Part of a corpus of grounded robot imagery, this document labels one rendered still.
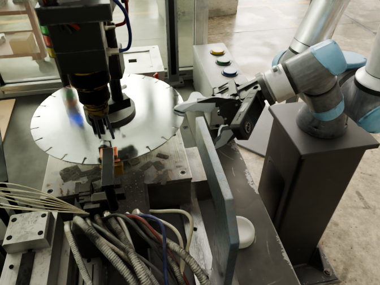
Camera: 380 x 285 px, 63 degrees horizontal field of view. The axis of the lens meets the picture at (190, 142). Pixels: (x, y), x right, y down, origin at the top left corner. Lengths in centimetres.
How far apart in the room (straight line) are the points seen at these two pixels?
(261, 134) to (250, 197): 137
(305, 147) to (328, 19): 36
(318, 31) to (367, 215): 127
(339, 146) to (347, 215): 89
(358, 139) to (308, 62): 44
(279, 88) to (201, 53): 45
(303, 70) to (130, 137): 37
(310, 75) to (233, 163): 32
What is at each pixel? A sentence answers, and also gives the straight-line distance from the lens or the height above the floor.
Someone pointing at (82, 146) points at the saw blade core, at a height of 95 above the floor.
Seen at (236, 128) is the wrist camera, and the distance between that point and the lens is 62.
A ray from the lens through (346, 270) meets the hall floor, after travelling 166.
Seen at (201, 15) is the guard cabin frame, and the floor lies 98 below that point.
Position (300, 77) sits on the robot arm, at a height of 104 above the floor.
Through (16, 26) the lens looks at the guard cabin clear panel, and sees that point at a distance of 116.
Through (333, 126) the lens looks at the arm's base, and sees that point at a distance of 100.
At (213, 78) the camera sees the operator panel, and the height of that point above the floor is 90.
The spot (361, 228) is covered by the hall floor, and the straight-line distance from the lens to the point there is 183.
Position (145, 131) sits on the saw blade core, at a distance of 64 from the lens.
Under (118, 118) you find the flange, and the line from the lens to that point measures 67.
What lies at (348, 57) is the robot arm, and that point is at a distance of 95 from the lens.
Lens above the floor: 135
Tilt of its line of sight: 42 degrees down
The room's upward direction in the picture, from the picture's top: straight up
